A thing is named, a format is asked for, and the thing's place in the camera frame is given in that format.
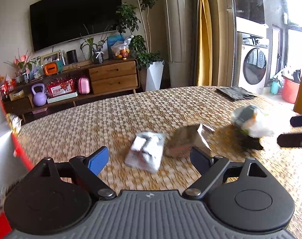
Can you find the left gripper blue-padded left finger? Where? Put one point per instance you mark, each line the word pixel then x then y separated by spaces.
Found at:
pixel 86 171

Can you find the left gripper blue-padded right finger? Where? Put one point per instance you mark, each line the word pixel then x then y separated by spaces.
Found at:
pixel 211 170

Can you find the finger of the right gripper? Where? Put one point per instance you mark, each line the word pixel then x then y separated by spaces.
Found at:
pixel 290 140
pixel 296 121

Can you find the silver foil snack bag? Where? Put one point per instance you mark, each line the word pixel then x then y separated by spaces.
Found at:
pixel 187 137

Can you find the white tissue pack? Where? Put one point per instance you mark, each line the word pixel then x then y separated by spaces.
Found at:
pixel 256 122

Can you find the white printed plastic pouch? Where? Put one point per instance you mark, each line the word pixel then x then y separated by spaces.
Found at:
pixel 146 151

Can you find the red bucket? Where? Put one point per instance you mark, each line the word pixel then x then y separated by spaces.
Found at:
pixel 290 91

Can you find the teal spray bottle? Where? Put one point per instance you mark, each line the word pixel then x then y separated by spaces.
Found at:
pixel 275 86

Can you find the dark cloth on table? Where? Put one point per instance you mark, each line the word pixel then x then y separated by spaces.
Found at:
pixel 235 93

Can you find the pink small case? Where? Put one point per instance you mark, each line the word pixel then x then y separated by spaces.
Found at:
pixel 84 85

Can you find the white washing machine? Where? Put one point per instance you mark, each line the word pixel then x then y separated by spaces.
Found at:
pixel 251 62

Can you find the wooden tv cabinet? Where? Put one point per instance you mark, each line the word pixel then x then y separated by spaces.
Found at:
pixel 109 77

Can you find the red gift package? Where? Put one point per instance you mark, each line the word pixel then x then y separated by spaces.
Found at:
pixel 60 86

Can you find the purple kettlebell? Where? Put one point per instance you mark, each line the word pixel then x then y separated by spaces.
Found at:
pixel 39 98

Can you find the red white cardboard box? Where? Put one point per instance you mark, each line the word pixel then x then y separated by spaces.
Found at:
pixel 12 168

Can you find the black cylindrical speaker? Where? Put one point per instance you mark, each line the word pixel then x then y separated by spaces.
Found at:
pixel 71 57

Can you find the potted orchid leaves vase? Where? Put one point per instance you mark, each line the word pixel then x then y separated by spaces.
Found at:
pixel 93 47

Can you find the fruit in plastic bag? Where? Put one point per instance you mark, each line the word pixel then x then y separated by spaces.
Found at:
pixel 121 49

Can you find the yellow curtain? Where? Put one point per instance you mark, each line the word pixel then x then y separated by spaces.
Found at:
pixel 204 46

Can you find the pink flower plant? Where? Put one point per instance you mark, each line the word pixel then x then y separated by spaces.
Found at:
pixel 23 65

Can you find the white planter with green plant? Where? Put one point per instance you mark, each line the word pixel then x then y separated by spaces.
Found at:
pixel 135 18

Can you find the white floor air conditioner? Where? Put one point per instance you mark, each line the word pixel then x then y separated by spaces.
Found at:
pixel 178 15

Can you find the photo frame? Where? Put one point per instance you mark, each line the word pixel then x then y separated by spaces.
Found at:
pixel 53 56

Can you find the black wall television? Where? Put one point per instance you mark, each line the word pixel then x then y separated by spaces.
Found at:
pixel 57 21

